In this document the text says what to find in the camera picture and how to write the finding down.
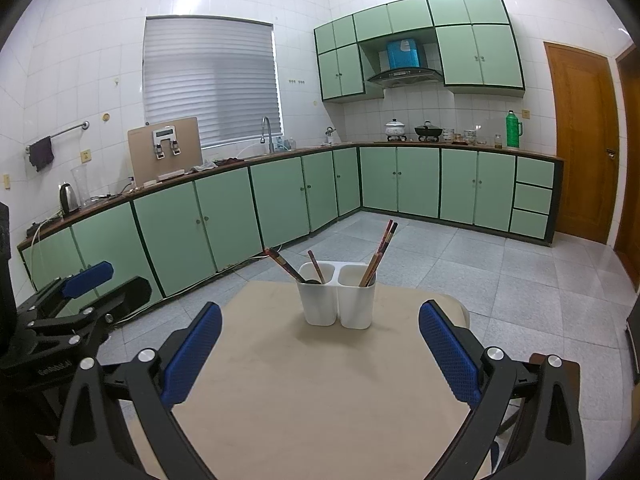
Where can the white cooking pot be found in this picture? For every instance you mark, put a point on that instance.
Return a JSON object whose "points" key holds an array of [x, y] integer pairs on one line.
{"points": [[395, 130]]}

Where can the green thermos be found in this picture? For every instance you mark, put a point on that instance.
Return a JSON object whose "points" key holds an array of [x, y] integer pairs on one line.
{"points": [[512, 130]]}

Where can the white utensil holder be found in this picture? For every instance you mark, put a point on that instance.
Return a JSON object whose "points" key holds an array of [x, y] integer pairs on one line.
{"points": [[335, 300]]}

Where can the black wok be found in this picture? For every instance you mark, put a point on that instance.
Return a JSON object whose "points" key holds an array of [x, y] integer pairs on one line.
{"points": [[428, 132]]}

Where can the glass jars and bowls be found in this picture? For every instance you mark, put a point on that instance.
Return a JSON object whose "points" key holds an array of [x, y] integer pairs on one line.
{"points": [[462, 136]]}

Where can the dark wooden chopstick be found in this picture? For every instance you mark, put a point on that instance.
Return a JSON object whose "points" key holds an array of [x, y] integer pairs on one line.
{"points": [[391, 238]]}

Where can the bottles by sink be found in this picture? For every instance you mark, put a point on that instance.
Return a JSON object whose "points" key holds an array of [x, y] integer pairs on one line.
{"points": [[283, 143]]}

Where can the small silver kettle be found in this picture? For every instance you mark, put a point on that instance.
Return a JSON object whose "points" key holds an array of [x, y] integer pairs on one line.
{"points": [[330, 135]]}

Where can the glass pitcher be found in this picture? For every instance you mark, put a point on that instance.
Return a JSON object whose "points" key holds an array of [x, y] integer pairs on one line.
{"points": [[82, 185]]}

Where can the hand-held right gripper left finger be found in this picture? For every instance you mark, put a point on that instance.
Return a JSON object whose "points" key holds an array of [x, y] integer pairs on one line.
{"points": [[192, 355]]}

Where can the short green wall cabinet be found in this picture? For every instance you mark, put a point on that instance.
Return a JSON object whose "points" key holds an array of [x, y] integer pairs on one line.
{"points": [[395, 17]]}

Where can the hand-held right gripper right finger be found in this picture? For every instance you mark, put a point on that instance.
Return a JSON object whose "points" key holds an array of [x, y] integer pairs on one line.
{"points": [[450, 355]]}

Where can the dark cloth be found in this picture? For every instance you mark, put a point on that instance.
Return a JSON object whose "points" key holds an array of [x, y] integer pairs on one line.
{"points": [[230, 161]]}

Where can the steel faucet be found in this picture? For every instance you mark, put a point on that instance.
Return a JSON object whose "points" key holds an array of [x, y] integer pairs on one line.
{"points": [[267, 132]]}

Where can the white window blind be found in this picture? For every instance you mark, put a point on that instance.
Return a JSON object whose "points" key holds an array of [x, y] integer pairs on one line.
{"points": [[210, 75]]}

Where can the white mounted device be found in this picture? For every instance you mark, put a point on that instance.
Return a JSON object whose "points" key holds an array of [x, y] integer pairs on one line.
{"points": [[166, 140]]}

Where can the cardboard board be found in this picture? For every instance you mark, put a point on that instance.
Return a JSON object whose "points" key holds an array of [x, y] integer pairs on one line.
{"points": [[187, 155]]}

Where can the range hood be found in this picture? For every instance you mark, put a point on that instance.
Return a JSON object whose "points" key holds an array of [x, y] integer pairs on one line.
{"points": [[404, 77]]}

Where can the electric kettle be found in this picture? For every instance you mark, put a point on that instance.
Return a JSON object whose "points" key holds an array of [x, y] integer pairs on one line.
{"points": [[70, 200]]}

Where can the green base cabinet run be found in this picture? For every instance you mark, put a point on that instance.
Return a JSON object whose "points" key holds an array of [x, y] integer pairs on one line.
{"points": [[225, 220]]}

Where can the dark hanging towel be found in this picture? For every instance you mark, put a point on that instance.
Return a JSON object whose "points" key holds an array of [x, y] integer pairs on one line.
{"points": [[41, 154]]}

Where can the steel towel bar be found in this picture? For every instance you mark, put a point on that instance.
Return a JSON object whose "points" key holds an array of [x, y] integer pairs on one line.
{"points": [[70, 130]]}

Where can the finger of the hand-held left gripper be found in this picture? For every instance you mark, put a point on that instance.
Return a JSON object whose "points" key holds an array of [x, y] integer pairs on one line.
{"points": [[87, 277], [125, 297]]}

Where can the green drawer stack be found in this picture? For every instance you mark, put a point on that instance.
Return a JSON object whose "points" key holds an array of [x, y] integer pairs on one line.
{"points": [[532, 195]]}

